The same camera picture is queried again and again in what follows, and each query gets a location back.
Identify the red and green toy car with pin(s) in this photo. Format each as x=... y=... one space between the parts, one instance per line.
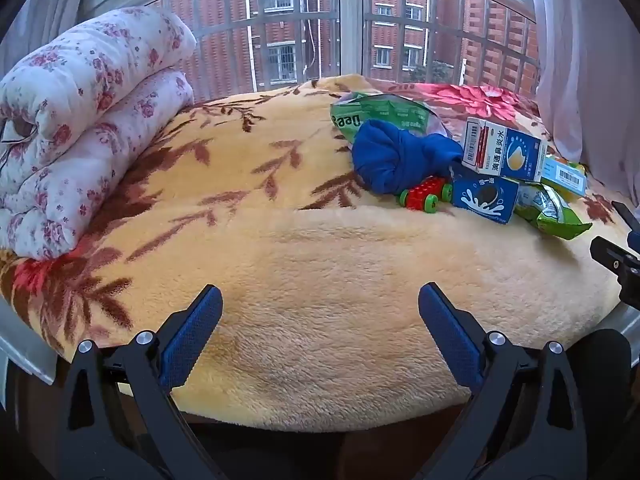
x=425 y=191

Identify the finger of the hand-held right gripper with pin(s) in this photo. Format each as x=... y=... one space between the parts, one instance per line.
x=612 y=257
x=627 y=212

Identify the sheer curtain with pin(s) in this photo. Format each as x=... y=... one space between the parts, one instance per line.
x=580 y=60
x=45 y=20

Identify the blue milk carton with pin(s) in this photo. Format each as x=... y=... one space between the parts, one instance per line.
x=485 y=197

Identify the grey window frame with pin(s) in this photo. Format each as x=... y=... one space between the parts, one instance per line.
x=351 y=10

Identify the blue cloth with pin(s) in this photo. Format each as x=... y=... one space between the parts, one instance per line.
x=390 y=160

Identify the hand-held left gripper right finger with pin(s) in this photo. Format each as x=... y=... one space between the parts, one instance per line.
x=450 y=335

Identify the metal window guard bars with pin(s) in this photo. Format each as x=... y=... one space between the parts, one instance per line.
x=280 y=22

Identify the yellow leaf-print plush blanket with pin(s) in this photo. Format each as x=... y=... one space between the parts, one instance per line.
x=300 y=285

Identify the folded floral quilt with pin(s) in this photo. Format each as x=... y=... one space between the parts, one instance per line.
x=75 y=110

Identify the teal barcode box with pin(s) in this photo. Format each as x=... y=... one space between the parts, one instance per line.
x=565 y=175

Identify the white medicine box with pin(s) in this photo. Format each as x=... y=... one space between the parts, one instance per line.
x=500 y=152

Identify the lime green snack packet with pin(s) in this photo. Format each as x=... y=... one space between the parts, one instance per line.
x=550 y=215

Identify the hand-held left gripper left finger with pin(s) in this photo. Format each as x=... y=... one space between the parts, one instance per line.
x=192 y=335

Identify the red floral blanket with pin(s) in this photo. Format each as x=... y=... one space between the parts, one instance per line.
x=470 y=100

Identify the red brick apartment building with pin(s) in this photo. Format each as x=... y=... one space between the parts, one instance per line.
x=225 y=60

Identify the large green snack bag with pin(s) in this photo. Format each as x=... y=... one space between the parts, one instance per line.
x=385 y=110

